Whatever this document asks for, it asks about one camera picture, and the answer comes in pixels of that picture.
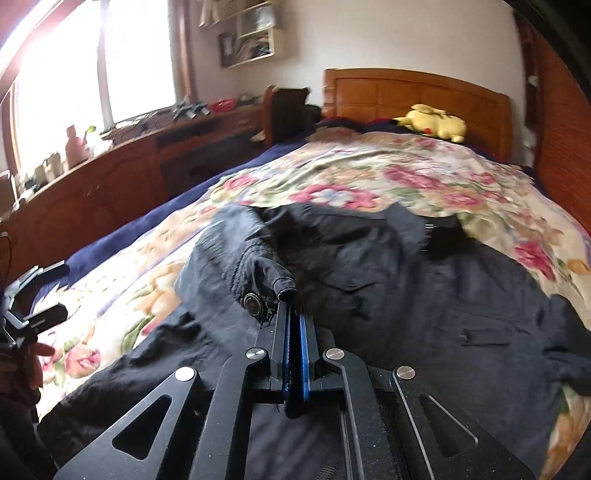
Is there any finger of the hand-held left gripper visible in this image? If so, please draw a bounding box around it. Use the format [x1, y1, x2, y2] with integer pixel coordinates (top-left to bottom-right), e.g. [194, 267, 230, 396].
[6, 261, 70, 298]
[23, 302, 69, 331]

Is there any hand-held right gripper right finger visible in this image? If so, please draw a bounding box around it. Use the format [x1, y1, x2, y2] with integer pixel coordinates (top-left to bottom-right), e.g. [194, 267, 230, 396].
[295, 313, 539, 480]

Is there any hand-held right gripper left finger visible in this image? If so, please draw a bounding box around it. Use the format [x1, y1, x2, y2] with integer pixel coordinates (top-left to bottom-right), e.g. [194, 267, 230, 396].
[53, 302, 293, 480]

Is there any black jacket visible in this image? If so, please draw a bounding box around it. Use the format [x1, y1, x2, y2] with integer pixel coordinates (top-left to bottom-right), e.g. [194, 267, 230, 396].
[37, 203, 591, 480]

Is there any person's left hand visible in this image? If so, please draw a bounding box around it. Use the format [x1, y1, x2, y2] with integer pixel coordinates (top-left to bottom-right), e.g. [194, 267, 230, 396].
[25, 342, 57, 391]

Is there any long wooden desk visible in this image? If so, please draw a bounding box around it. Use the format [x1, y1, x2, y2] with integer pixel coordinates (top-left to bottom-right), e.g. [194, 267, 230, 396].
[0, 104, 269, 278]

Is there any pink bottle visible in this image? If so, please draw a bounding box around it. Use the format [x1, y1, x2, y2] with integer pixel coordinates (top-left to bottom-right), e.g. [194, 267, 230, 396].
[65, 126, 89, 169]

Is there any navy bed sheet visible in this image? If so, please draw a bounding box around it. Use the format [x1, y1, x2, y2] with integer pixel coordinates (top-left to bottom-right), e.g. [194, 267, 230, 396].
[65, 138, 305, 278]

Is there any floral blanket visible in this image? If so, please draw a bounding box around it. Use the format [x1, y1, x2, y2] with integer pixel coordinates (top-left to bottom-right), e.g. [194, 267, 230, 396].
[34, 131, 591, 480]

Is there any dark wooden chair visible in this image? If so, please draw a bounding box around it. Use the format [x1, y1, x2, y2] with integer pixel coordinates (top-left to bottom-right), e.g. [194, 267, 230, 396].
[263, 85, 324, 148]

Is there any window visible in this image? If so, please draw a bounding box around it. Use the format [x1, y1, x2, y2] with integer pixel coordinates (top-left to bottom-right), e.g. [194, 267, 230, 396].
[11, 0, 183, 174]

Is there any yellow plush toy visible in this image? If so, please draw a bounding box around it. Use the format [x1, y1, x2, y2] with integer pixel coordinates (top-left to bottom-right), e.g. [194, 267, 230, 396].
[392, 104, 467, 143]

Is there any wooden headboard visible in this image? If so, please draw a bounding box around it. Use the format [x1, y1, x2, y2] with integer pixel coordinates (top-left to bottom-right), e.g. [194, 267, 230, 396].
[323, 68, 513, 160]

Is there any wooden slatted wardrobe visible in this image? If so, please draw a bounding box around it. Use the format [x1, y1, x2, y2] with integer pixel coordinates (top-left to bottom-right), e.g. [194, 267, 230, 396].
[517, 14, 591, 222]

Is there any white wall shelf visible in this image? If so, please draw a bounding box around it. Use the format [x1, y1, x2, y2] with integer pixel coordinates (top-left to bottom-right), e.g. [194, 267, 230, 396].
[217, 0, 287, 68]

